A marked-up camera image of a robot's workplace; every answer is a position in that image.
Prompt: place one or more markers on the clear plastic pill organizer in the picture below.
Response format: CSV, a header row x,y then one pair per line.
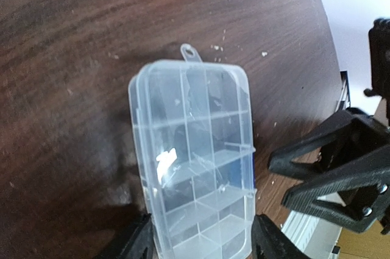
x,y
192,129

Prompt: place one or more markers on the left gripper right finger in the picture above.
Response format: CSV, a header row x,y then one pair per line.
x,y
269,242

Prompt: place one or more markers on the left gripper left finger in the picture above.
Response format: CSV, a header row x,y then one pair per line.
x,y
134,242

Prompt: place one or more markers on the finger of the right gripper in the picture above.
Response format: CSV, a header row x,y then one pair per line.
x,y
366,177
329,132

